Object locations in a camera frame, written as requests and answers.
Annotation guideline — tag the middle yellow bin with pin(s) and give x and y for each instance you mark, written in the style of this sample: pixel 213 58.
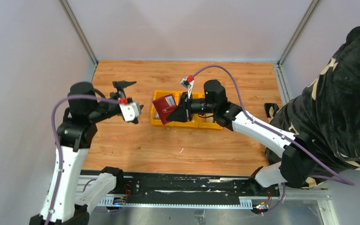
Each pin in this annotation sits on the middle yellow bin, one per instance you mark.
pixel 189 122

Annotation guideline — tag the left yellow bin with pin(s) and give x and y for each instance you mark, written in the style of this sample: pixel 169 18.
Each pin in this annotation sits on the left yellow bin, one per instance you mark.
pixel 154 116

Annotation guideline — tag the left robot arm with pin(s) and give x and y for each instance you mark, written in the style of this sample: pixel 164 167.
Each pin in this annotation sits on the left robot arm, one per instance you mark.
pixel 87 107

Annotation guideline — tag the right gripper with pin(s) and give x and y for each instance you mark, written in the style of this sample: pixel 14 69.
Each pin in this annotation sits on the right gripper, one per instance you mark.
pixel 183 112

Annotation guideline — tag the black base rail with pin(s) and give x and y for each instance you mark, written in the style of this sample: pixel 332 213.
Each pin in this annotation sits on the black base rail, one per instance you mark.
pixel 169 190

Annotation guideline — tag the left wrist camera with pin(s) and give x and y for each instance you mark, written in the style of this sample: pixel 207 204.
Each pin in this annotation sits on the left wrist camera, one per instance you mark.
pixel 131 112

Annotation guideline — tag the person in black fleece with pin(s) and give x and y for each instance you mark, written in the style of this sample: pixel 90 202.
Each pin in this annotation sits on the person in black fleece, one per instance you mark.
pixel 328 110

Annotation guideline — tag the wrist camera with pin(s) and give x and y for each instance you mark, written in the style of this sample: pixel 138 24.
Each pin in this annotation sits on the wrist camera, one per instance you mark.
pixel 188 82
pixel 131 112

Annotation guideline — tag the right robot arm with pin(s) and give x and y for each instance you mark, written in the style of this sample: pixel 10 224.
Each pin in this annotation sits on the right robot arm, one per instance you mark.
pixel 294 166

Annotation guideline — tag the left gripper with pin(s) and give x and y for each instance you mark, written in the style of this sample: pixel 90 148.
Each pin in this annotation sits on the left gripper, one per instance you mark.
pixel 121 86

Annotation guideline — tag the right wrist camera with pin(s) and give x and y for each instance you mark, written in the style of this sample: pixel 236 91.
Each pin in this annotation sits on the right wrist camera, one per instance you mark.
pixel 188 82

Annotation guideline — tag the red leather card holder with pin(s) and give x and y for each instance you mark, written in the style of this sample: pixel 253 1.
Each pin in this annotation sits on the red leather card holder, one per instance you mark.
pixel 164 106

